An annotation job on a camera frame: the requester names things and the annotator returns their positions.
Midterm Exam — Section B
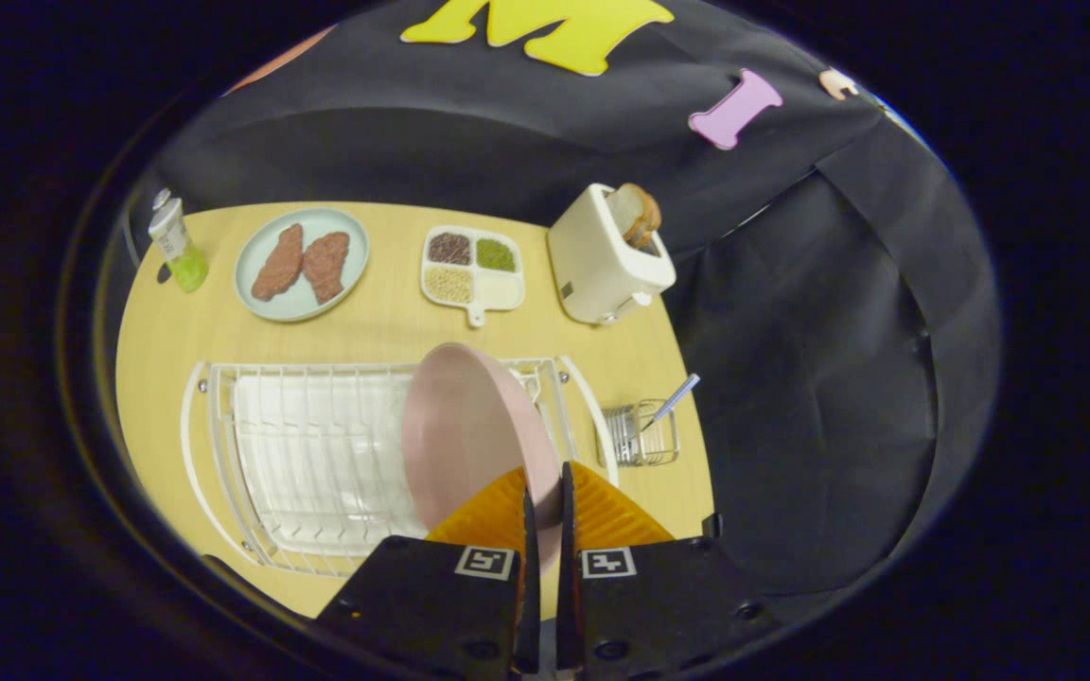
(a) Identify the light blue plate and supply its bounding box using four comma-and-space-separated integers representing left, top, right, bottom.
234, 207, 371, 323

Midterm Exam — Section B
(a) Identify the brown toast slice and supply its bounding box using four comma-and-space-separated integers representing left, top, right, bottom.
607, 183, 663, 251

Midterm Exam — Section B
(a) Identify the clear wire basket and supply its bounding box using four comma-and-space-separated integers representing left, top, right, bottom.
599, 398, 681, 468

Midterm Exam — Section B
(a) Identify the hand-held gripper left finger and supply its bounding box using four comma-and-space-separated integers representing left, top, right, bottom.
316, 463, 542, 681

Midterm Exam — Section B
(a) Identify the cream toaster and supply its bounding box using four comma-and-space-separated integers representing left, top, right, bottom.
547, 183, 677, 326

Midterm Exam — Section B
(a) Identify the white wire dish rack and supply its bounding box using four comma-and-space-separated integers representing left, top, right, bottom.
180, 356, 620, 578

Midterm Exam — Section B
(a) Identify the pink plate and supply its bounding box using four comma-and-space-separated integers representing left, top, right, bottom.
401, 341, 567, 592

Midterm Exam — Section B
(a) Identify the brown meat patty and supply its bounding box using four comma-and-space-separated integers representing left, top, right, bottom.
251, 223, 306, 303
303, 231, 352, 306

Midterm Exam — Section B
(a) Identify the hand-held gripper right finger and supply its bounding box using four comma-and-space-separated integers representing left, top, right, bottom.
556, 461, 782, 681

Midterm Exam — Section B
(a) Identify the white divided grain tray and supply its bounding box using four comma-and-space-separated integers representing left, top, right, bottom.
419, 225, 526, 328

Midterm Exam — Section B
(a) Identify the small white green bottle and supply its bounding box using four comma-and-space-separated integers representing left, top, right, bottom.
148, 187, 211, 294

